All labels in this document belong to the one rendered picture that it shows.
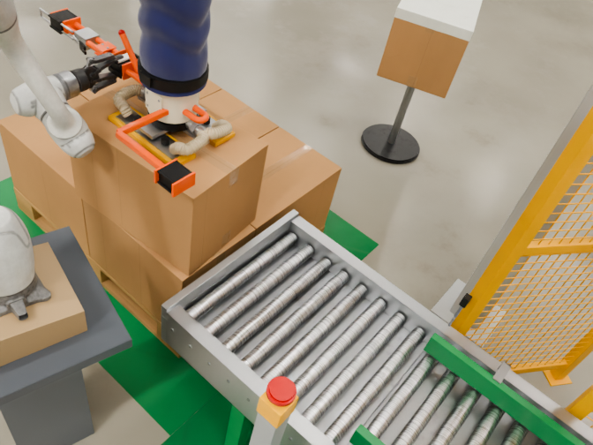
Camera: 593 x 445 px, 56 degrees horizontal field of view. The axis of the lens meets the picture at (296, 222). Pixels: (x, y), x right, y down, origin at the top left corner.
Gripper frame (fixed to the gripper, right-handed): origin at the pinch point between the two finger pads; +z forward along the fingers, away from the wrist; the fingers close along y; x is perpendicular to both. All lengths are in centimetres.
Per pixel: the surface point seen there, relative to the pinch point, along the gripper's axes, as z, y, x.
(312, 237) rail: 28, 49, 77
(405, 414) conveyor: -2, 58, 145
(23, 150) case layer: -22, 58, -45
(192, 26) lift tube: -1.0, -30.9, 35.2
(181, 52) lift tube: -4.3, -23.1, 34.2
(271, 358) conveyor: -19, 59, 99
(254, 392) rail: -37, 48, 106
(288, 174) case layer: 54, 54, 43
